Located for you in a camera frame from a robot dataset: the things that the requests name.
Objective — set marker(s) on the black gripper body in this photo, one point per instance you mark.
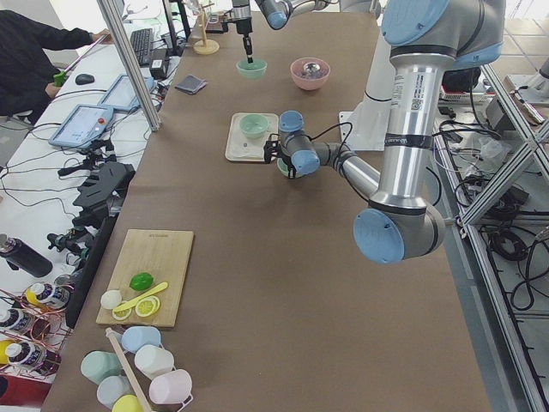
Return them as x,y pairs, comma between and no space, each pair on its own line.
292,168
243,25

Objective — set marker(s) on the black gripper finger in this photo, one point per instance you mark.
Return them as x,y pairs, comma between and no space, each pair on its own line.
249,58

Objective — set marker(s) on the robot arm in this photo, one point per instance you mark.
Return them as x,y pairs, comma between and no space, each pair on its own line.
276,13
426,38

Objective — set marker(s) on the green bowl on tray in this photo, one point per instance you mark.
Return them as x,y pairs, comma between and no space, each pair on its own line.
253,125

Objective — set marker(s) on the cream rabbit serving tray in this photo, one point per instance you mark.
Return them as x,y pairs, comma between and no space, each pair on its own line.
240,148

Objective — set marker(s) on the wooden mug tree stand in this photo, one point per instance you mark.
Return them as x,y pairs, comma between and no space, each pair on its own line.
204,46

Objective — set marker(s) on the pink bowl with ice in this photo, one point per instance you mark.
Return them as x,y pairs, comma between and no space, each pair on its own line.
309,84

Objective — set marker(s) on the grey folded cloth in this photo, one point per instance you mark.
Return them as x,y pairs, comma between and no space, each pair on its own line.
191,84

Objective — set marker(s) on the black keyboard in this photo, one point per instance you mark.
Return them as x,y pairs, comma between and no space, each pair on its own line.
141,42

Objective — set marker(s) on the teach pendant tablet far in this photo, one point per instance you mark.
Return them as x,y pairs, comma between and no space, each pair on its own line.
120,96

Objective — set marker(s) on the teach pendant tablet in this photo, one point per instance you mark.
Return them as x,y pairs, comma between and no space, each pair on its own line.
120,96
84,124

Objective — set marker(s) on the wooden cutting board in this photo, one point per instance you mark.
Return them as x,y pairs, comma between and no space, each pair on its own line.
165,255

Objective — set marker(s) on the black computer mouse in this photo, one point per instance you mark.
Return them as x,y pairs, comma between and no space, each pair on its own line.
84,79

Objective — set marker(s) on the teach pendant tablet near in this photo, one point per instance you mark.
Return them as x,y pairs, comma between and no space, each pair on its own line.
84,124

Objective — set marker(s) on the green lime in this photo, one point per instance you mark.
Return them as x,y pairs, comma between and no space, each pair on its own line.
141,281

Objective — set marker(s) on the lemon slice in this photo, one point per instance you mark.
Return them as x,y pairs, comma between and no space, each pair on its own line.
147,307
121,314

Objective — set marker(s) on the person in black sweater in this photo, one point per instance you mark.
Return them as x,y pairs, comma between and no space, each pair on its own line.
27,74

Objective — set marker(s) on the white garlic bulb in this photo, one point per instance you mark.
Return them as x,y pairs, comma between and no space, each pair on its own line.
110,299

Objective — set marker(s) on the white plastic cup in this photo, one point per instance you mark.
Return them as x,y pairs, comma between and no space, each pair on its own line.
153,361

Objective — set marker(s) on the pink plastic cup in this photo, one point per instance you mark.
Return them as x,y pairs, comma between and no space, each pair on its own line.
171,388

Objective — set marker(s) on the black water bottle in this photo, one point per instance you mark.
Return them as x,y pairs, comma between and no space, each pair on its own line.
21,256

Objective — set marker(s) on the green plastic cup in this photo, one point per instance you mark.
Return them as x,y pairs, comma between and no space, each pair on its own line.
99,365

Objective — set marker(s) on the grey plastic cup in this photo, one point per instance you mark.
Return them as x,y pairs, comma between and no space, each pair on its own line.
111,389

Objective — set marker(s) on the yellow plastic cup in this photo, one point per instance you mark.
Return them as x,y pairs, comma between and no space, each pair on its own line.
127,403

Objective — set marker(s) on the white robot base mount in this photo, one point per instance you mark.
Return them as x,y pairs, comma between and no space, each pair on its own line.
368,131

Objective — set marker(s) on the aluminium frame post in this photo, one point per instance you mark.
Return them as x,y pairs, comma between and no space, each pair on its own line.
115,25

